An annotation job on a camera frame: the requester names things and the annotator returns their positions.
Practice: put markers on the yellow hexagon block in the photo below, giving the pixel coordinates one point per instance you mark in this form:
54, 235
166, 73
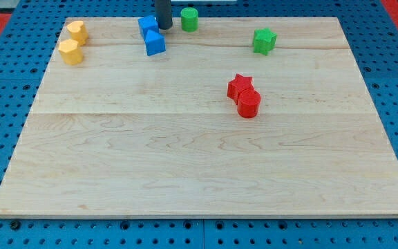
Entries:
70, 52

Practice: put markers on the blue cube block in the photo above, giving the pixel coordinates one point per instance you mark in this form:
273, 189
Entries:
146, 24

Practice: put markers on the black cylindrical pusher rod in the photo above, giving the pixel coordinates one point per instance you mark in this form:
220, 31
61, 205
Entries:
163, 14

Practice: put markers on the green cylinder block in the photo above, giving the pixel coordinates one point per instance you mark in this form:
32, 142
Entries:
189, 19

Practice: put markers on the red cylinder block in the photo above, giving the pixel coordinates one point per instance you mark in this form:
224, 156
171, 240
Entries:
248, 103

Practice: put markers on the light wooden board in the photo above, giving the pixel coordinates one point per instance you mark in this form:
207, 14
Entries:
124, 135

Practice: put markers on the green star block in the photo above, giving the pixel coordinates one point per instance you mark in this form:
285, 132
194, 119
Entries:
263, 41

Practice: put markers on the yellow heart block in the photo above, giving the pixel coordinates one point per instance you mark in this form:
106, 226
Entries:
78, 31

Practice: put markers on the blue triangular prism block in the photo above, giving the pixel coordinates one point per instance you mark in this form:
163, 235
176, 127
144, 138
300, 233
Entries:
154, 42

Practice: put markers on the red star block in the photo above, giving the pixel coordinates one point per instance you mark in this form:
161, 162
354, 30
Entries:
239, 84

